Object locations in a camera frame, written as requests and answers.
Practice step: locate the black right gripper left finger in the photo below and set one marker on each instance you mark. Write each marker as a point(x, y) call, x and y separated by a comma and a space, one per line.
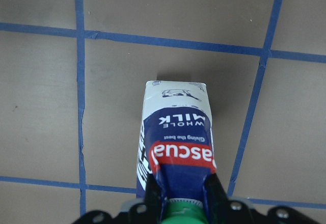
point(154, 200)

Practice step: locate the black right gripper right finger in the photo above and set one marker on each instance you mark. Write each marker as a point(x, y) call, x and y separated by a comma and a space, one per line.
point(215, 200)

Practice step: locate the blue white milk carton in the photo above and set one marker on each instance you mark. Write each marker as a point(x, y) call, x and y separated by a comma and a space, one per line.
point(176, 148)

